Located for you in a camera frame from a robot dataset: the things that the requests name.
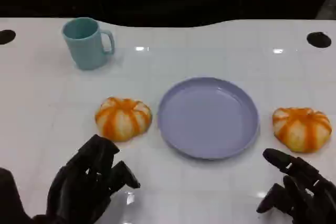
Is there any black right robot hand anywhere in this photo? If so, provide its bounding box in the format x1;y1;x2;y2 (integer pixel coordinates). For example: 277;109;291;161
256;147;336;224

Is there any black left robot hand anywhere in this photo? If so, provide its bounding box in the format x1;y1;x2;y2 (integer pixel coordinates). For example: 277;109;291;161
46;134;141;224

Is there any orange white toy bread roll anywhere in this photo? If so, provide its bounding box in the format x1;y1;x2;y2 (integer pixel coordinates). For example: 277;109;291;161
94;97;153;142
272;106;332;154

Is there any lilac plate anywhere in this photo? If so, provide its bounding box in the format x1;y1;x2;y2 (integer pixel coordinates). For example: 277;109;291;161
157;77;260;161

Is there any pale green mug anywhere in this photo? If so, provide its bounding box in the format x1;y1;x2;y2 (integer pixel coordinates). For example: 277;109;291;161
61;17;116;71

